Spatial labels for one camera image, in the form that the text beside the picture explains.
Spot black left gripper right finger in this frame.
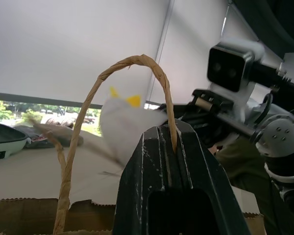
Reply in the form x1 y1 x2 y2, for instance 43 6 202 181
172 118 251 235

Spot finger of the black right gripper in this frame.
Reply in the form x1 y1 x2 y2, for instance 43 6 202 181
159 103 219 147

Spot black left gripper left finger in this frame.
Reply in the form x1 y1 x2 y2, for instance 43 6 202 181
112 125 175 235

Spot white plush toy yellow ears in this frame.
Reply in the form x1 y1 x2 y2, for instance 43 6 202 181
98 85 168 169

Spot brown paper bag twisted handles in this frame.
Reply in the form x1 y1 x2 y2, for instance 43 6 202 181
0 54 265 235

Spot person in olive clothing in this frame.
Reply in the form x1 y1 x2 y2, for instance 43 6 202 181
210 138 272 196

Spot dark robot torso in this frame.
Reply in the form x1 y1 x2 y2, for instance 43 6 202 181
227 0 294 60

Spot white and black appliance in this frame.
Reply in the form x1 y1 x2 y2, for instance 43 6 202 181
0 121 31 162

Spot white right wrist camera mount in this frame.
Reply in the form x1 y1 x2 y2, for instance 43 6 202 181
206 40 266 123

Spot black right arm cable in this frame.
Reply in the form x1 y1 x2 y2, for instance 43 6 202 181
256 92 274 124

